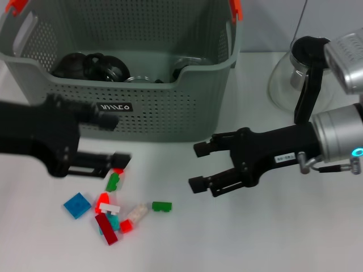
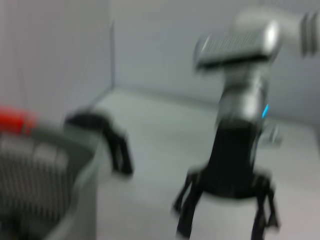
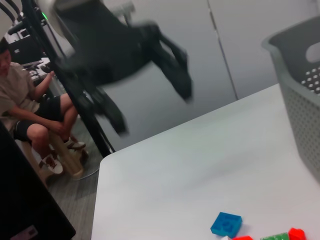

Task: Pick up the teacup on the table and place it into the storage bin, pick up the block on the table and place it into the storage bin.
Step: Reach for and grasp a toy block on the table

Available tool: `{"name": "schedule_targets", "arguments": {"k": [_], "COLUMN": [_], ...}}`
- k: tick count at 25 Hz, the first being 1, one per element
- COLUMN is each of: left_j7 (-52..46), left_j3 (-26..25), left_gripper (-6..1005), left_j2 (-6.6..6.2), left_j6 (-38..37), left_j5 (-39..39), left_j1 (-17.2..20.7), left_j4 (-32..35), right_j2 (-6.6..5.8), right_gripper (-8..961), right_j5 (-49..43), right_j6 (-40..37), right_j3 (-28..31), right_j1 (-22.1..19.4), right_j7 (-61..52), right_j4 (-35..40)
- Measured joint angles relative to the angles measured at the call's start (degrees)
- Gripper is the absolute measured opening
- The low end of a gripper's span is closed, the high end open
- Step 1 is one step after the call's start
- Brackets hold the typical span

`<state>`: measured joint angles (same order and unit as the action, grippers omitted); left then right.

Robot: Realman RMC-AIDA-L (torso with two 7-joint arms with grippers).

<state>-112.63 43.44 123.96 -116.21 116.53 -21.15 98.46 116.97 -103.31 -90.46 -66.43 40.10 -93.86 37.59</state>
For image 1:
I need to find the thin grey wall cable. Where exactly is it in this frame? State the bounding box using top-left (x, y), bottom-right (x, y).
top-left (293, 0), bottom-right (309, 43)

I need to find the orange bin handle clip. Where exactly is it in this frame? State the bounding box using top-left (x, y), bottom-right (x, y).
top-left (229, 0), bottom-right (244, 23)
top-left (5, 0), bottom-right (29, 15)

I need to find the white toy brick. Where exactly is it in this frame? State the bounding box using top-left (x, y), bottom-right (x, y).
top-left (98, 202), bottom-right (120, 215)

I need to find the beige translucent toy brick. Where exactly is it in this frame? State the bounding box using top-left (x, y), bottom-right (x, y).
top-left (126, 203), bottom-right (150, 223)

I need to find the green toy brick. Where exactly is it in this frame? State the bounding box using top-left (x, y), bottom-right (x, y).
top-left (105, 172), bottom-right (120, 193)
top-left (151, 201), bottom-right (173, 213)

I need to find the silver vented right wrist box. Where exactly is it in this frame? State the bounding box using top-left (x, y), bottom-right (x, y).
top-left (324, 32), bottom-right (363, 96)

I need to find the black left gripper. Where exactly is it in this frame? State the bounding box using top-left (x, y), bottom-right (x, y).
top-left (0, 95), bottom-right (133, 180)

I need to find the black clay teapot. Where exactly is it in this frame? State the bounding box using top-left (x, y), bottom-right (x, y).
top-left (52, 53), bottom-right (104, 80)

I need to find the glass teacup black sleeve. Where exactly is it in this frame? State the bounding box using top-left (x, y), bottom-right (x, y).
top-left (124, 74), bottom-right (164, 84)
top-left (171, 56), bottom-right (210, 83)
top-left (100, 55), bottom-right (130, 83)

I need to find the dark red long brick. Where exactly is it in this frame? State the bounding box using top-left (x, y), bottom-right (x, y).
top-left (94, 214), bottom-right (119, 246)

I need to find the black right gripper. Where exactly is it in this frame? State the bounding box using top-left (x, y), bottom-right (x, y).
top-left (188, 122), bottom-right (323, 198)

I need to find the teal toy brick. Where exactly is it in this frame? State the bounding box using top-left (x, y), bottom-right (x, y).
top-left (98, 214), bottom-right (121, 235)

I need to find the glass carafe black handle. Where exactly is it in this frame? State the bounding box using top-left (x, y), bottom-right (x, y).
top-left (267, 36), bottom-right (338, 124)

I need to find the orange-red toy brick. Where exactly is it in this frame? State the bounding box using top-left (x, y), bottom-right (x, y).
top-left (95, 192), bottom-right (111, 215)

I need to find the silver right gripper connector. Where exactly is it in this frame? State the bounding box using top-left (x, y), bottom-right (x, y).
top-left (297, 151), bottom-right (361, 176)

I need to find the blue toy plate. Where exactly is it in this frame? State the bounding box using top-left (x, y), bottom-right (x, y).
top-left (62, 192), bottom-right (92, 220)

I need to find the grey-green perforated storage bin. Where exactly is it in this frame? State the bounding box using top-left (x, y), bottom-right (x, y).
top-left (0, 0), bottom-right (244, 142)

